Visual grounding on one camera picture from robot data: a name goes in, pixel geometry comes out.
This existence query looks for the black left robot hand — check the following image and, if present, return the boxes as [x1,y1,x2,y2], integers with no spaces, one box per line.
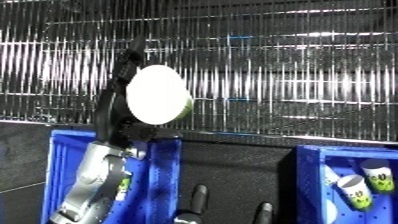
[94,46,185,150]

